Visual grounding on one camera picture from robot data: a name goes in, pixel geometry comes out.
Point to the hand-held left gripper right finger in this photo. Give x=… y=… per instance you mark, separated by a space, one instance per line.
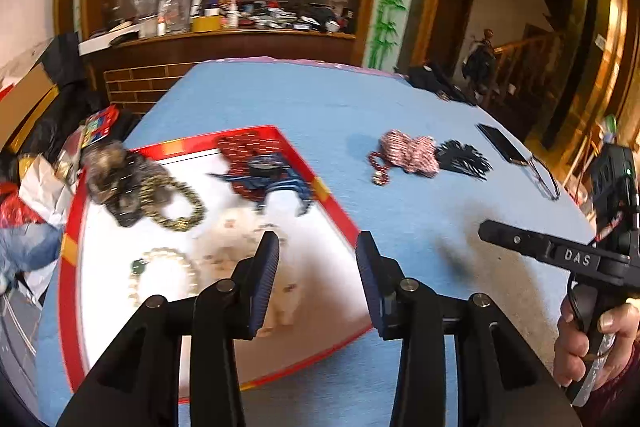
x=367 y=272

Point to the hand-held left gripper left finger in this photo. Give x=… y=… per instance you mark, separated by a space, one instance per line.
x=267 y=267

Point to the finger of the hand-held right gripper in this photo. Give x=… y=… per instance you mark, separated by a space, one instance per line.
x=540 y=249

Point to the red cardboard box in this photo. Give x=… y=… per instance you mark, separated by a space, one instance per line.
x=310 y=257

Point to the white scrunchie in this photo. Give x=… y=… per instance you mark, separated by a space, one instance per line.
x=225 y=237

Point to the blue striped bow hair clip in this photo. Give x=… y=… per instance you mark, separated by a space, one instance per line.
x=285 y=187

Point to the leopard print scrunchie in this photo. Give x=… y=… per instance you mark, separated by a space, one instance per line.
x=192 y=207

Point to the red dotted scrunchie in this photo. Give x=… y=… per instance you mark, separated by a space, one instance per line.
x=240 y=152

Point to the brown organza scrunchie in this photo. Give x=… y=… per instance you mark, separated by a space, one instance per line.
x=115 y=177

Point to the person's right forearm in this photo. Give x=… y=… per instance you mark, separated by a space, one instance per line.
x=620 y=402

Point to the person's right hand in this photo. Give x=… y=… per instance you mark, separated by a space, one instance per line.
x=625 y=332

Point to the eyeglasses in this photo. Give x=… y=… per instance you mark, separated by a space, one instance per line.
x=555 y=194

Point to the black smartphone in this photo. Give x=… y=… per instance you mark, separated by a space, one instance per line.
x=500 y=142

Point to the black hair claw clip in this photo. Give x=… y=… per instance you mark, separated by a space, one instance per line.
x=460 y=157

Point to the red gingham scrunchie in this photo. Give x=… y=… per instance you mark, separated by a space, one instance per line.
x=410 y=152

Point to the wooden stair railing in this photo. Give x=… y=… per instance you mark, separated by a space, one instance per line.
x=530 y=67

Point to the blue tablecloth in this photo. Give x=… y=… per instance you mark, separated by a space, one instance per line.
x=325 y=107

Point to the dark backpack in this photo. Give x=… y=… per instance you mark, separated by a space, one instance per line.
x=477 y=59

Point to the black cloth bag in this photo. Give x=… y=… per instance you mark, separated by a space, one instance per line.
x=430 y=79

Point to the wooden counter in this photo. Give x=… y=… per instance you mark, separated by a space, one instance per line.
x=225 y=52

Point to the colourful printed package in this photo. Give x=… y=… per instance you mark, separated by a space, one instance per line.
x=97 y=127

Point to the white paper bag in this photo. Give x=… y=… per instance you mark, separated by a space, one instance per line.
x=45 y=187

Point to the brown wooden door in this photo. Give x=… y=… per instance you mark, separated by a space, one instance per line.
x=452 y=27

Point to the pile of small containers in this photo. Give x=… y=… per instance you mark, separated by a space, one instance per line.
x=290 y=19

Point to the yellow box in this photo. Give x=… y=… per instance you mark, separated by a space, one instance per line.
x=206 y=24

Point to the small white bottle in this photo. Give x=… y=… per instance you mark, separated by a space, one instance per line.
x=232 y=17

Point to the red plastic bag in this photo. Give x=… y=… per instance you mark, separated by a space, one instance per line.
x=17 y=207

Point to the clear plastic jars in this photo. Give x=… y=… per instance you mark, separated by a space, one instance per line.
x=170 y=14

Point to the black jacket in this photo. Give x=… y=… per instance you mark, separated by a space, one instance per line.
x=65 y=77

